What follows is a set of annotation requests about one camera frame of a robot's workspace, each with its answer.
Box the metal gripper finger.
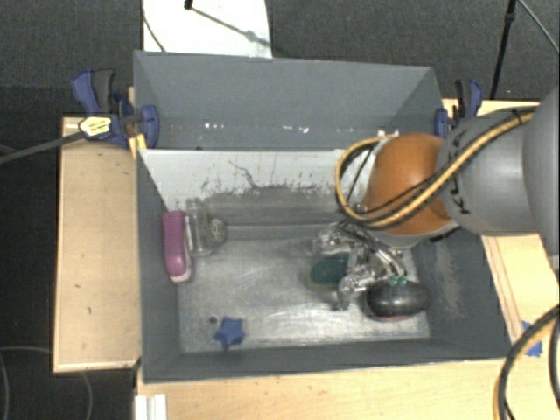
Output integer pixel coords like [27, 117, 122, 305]
[311, 228, 351, 254]
[333, 273, 375, 312]

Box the dark green round sponge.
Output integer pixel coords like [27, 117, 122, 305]
[305, 252, 354, 292]

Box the black oval object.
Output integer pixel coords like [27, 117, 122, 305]
[364, 280, 432, 323]

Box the speckled grey ball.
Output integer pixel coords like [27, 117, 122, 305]
[208, 218, 228, 249]

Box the blue star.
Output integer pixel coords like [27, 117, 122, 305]
[213, 316, 247, 352]

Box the clear glass jar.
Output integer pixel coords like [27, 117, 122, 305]
[185, 197, 215, 258]

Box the grey metal bin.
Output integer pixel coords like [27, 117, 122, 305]
[132, 49, 513, 384]

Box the pale wood board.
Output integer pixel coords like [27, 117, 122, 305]
[52, 115, 144, 374]

